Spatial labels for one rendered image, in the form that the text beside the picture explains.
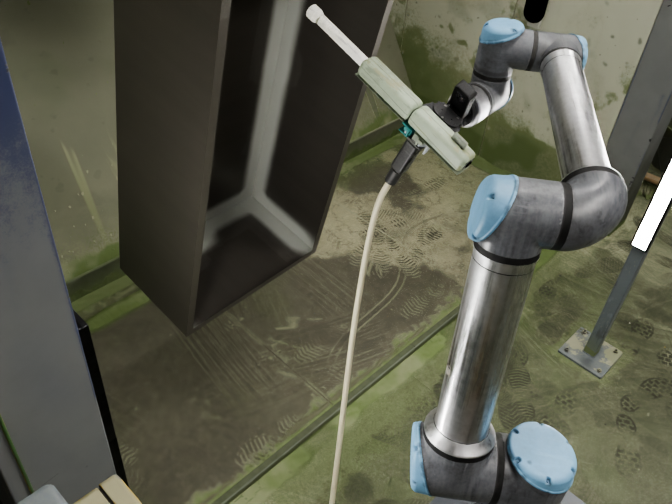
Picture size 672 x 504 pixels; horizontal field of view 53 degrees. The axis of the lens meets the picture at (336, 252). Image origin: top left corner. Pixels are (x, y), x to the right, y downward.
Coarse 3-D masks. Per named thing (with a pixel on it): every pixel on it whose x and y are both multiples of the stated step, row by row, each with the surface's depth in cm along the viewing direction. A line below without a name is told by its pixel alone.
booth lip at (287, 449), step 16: (448, 320) 286; (432, 336) 281; (400, 352) 270; (384, 368) 264; (368, 384) 257; (352, 400) 252; (320, 416) 245; (304, 432) 239; (288, 448) 234; (272, 464) 229; (256, 480) 226; (224, 496) 219
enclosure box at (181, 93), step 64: (128, 0) 149; (192, 0) 134; (256, 0) 189; (320, 0) 191; (384, 0) 176; (128, 64) 161; (192, 64) 144; (256, 64) 208; (320, 64) 203; (128, 128) 176; (192, 128) 155; (256, 128) 232; (320, 128) 216; (128, 192) 194; (192, 192) 169; (256, 192) 257; (320, 192) 231; (128, 256) 215; (192, 256) 185; (256, 256) 241; (192, 320) 209
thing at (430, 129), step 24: (360, 72) 142; (384, 72) 140; (384, 96) 140; (408, 96) 139; (408, 120) 139; (432, 120) 137; (408, 144) 143; (432, 144) 137; (456, 144) 136; (408, 168) 150; (456, 168) 136
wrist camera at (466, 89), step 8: (464, 80) 142; (456, 88) 142; (464, 88) 141; (472, 88) 141; (456, 96) 144; (464, 96) 142; (472, 96) 141; (448, 104) 150; (456, 104) 147; (464, 104) 144; (464, 112) 147
